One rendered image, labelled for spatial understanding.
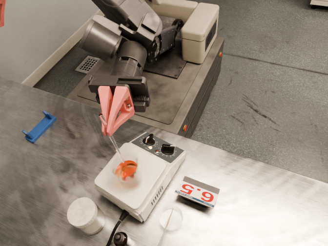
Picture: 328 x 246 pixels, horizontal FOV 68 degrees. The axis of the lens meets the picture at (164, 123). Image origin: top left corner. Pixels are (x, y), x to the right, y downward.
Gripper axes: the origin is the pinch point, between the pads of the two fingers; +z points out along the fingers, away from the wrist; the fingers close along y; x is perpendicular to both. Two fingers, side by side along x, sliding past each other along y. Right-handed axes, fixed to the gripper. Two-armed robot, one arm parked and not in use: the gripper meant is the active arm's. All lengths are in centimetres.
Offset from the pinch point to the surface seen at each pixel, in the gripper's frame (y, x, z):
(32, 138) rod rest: -33.2, 24.5, -11.0
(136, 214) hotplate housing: 2.9, 19.2, 7.6
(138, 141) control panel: -0.5, 20.1, -10.0
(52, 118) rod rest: -30.3, 24.6, -18.6
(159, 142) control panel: 4.4, 21.9, -11.3
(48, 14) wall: -111, 66, -146
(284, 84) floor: 71, 101, -115
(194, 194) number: 14.4, 22.9, 0.8
